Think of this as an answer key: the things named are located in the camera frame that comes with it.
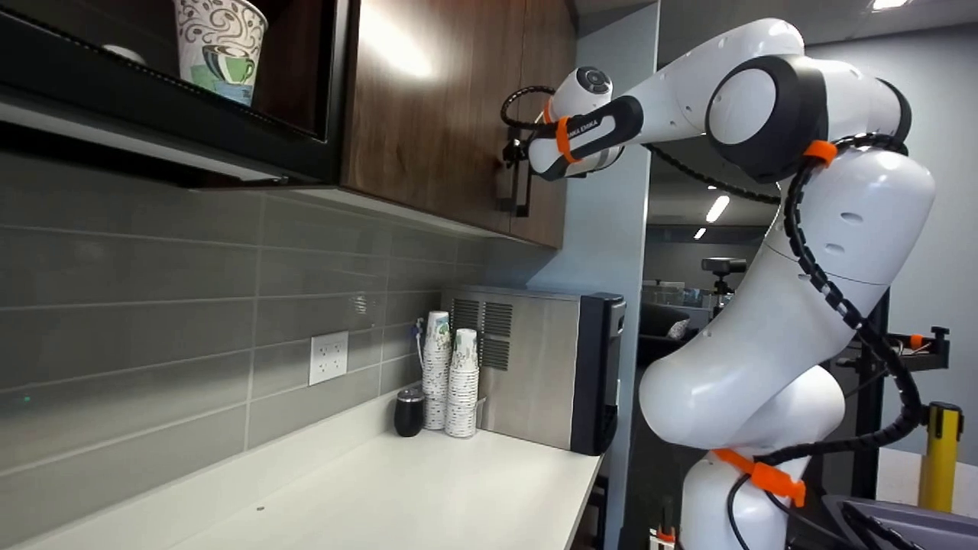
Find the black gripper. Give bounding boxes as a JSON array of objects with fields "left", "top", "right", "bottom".
[{"left": 504, "top": 128, "right": 543, "bottom": 187}]

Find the black door handle bar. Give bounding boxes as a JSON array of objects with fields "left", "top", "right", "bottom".
[{"left": 509, "top": 175, "right": 536, "bottom": 219}]

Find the wide wooden cabinet door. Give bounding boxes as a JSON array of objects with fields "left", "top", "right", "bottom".
[{"left": 340, "top": 0, "right": 536, "bottom": 243}]

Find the narrow wooden cabinet door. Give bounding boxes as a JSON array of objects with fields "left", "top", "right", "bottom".
[{"left": 528, "top": 0, "right": 579, "bottom": 253}]

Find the steel appliance with black front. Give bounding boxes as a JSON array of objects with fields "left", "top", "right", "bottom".
[{"left": 442, "top": 289, "right": 628, "bottom": 460}]

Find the short paper cup stack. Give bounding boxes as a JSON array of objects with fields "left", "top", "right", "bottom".
[{"left": 442, "top": 323, "right": 482, "bottom": 445}]

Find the black insulated tumbler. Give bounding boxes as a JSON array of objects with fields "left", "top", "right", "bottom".
[{"left": 390, "top": 385, "right": 428, "bottom": 440}]

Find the printed single paper cup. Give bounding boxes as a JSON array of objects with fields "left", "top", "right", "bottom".
[{"left": 172, "top": 0, "right": 273, "bottom": 110}]

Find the long orange conduit clip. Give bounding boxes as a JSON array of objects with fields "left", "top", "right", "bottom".
[{"left": 708, "top": 448, "right": 810, "bottom": 511}]

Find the dark grey device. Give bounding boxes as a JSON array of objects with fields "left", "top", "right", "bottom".
[{"left": 822, "top": 493, "right": 978, "bottom": 550}]

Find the orange wrist clamp ring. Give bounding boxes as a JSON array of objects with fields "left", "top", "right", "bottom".
[{"left": 549, "top": 112, "right": 583, "bottom": 167}]

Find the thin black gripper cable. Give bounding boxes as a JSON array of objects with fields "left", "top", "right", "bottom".
[{"left": 496, "top": 83, "right": 563, "bottom": 135}]

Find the white double wall outlet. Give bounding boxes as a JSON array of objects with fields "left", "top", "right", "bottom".
[{"left": 307, "top": 330, "right": 351, "bottom": 388}]

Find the black corrugated cable conduit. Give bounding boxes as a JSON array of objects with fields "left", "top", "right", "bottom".
[{"left": 723, "top": 128, "right": 925, "bottom": 550}]

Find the black open wall shelf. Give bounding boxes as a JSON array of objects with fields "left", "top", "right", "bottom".
[{"left": 0, "top": 0, "right": 357, "bottom": 190}]

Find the black metal stand frame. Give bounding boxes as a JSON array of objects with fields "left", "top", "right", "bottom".
[{"left": 814, "top": 289, "right": 957, "bottom": 503}]

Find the yellow safety post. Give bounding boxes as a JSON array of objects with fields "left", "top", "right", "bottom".
[{"left": 918, "top": 401, "right": 967, "bottom": 518}]

